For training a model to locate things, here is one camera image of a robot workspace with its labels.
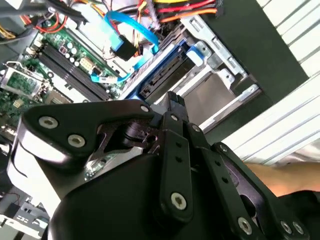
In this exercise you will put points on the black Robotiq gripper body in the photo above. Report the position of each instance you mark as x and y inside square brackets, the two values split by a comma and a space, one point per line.
[112, 200]

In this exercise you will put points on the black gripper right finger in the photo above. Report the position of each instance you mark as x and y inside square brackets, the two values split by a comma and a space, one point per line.
[225, 180]

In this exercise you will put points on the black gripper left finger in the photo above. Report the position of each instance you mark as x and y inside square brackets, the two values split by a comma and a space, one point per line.
[75, 120]

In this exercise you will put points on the hard disk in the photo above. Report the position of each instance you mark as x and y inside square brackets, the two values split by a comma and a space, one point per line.
[162, 75]

